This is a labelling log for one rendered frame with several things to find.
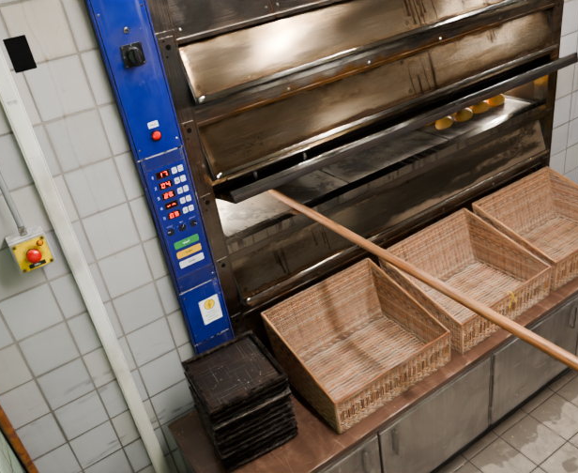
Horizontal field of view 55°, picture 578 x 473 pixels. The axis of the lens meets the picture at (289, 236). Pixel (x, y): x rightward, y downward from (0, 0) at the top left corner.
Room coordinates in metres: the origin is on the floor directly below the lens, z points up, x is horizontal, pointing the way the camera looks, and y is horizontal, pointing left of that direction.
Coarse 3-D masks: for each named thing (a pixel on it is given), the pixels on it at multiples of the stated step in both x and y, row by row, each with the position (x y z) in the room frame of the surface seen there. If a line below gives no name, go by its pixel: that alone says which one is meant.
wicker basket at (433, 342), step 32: (320, 288) 1.88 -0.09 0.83; (352, 288) 1.93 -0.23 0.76; (384, 288) 1.92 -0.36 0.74; (288, 320) 1.78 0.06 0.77; (320, 320) 1.83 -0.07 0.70; (352, 320) 1.88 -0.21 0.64; (384, 320) 1.90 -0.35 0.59; (416, 320) 1.76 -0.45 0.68; (288, 352) 1.60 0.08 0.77; (320, 352) 1.77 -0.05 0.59; (352, 352) 1.74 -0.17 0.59; (416, 352) 1.52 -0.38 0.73; (448, 352) 1.60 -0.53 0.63; (320, 384) 1.42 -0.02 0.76; (352, 384) 1.56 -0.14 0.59; (384, 384) 1.44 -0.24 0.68; (352, 416) 1.37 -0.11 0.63
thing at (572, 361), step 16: (272, 192) 2.08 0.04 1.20; (304, 208) 1.88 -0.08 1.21; (336, 224) 1.72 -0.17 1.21; (352, 240) 1.62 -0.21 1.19; (368, 240) 1.58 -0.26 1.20; (384, 256) 1.48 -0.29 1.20; (416, 272) 1.36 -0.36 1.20; (448, 288) 1.25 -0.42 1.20; (464, 304) 1.19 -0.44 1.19; (480, 304) 1.16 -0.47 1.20; (496, 320) 1.10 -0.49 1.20; (528, 336) 1.02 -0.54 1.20; (544, 352) 0.97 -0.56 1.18; (560, 352) 0.95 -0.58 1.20; (576, 368) 0.90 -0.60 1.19
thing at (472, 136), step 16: (512, 112) 2.56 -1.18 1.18; (528, 112) 2.53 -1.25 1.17; (480, 128) 2.43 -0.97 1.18; (496, 128) 2.43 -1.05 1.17; (448, 144) 2.31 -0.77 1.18; (464, 144) 2.33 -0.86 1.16; (400, 160) 2.22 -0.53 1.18; (416, 160) 2.19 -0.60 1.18; (432, 160) 2.23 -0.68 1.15; (368, 176) 2.12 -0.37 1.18; (384, 176) 2.10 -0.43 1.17; (400, 176) 2.15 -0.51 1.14; (336, 192) 2.02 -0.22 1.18; (352, 192) 2.02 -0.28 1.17; (320, 208) 1.95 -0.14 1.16; (256, 224) 1.87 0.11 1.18; (272, 224) 1.85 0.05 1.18; (288, 224) 1.88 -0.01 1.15; (240, 240) 1.78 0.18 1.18; (256, 240) 1.81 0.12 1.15
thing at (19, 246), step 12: (36, 228) 1.47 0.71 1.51; (12, 240) 1.41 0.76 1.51; (24, 240) 1.41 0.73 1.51; (36, 240) 1.42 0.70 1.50; (12, 252) 1.39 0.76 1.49; (24, 252) 1.40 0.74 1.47; (48, 252) 1.43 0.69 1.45; (24, 264) 1.39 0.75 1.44; (36, 264) 1.41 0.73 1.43; (48, 264) 1.42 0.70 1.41
